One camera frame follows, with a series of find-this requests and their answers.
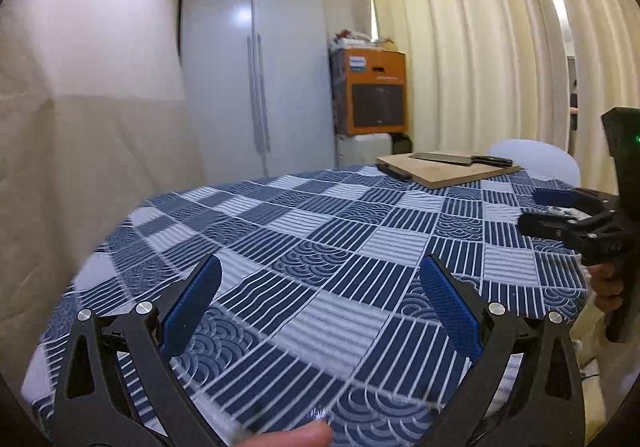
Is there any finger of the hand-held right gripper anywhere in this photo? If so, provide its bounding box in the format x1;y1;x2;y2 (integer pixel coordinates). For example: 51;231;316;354
517;212;613;248
532;187;621;215

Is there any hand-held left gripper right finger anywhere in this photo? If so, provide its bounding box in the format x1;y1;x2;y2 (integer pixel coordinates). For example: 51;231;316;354
419;254;586;447

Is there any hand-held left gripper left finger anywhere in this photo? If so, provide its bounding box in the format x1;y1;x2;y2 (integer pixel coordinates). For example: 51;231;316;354
50;254;223;447

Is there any person's right hand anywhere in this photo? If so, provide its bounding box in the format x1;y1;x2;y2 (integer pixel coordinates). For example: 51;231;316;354
591;263;621;313

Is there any person's left hand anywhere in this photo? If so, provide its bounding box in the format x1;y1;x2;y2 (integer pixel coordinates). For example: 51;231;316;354
232;421;334;447

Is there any wooden cutting board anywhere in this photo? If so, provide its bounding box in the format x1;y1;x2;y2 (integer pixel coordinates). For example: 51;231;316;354
376;151;522;189

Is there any blue white patterned tablecloth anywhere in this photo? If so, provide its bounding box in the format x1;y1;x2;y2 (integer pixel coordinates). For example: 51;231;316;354
22;164;589;447

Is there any cream curtain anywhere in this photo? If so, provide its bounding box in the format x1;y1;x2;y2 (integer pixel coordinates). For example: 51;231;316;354
360;0;621;168

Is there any white box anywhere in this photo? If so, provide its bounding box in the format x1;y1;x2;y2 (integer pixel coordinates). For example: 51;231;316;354
335;133;394;168

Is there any cream backdrop sheet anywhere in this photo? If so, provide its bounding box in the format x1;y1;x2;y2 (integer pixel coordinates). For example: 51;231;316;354
0;7;207;328

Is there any orange cardboard box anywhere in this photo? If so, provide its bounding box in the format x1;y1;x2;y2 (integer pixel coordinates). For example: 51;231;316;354
330;48;407;136

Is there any clutter pile on box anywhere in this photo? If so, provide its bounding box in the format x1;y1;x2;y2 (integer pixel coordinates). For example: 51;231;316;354
330;29;397;52

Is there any white wardrobe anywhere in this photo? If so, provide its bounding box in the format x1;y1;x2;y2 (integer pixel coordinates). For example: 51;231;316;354
179;0;337;178

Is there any black handled cleaver knife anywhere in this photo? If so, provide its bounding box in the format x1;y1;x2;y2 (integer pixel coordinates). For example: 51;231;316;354
408;152;514;168

